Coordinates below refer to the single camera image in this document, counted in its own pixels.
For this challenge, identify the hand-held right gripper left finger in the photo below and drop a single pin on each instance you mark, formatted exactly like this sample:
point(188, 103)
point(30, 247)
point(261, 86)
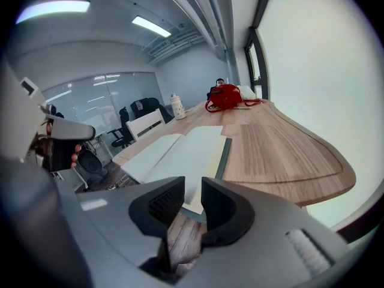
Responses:
point(141, 214)

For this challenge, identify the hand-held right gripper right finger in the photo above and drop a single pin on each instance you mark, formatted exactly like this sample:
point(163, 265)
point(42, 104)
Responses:
point(237, 217)

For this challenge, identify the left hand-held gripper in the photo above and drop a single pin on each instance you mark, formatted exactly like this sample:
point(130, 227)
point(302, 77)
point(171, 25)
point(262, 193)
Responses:
point(69, 130)

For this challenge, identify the papers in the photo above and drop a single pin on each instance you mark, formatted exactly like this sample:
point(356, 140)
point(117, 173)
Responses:
point(186, 154)

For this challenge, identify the person's left hand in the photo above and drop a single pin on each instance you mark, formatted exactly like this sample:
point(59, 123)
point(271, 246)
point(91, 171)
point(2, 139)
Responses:
point(75, 157)

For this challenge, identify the black round floor appliance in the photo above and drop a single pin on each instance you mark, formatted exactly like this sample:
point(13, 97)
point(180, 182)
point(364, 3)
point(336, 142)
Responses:
point(91, 165)

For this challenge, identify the black office chair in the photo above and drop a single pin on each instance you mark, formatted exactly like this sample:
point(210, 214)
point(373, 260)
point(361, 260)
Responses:
point(124, 130)
point(156, 105)

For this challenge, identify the white wooden chair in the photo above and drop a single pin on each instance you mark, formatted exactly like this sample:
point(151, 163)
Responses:
point(144, 121)

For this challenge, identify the light wooden table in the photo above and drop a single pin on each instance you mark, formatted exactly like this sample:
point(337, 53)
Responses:
point(285, 148)

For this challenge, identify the white dotted bottle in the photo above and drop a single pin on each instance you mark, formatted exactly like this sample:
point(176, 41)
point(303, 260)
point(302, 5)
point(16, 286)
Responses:
point(179, 108)

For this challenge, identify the red bag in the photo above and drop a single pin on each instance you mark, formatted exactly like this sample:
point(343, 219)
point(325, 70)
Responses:
point(226, 99)

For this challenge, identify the long ceiling light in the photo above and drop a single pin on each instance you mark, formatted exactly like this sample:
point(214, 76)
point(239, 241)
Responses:
point(151, 25)
point(54, 10)

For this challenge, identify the white ceiling air vent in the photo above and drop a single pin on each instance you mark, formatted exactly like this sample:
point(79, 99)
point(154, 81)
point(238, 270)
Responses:
point(159, 47)

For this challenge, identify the white plastic bag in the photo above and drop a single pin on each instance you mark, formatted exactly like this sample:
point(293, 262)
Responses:
point(247, 91)

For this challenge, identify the black window frame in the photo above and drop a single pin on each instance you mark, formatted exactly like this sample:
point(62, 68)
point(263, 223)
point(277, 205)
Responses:
point(259, 58)

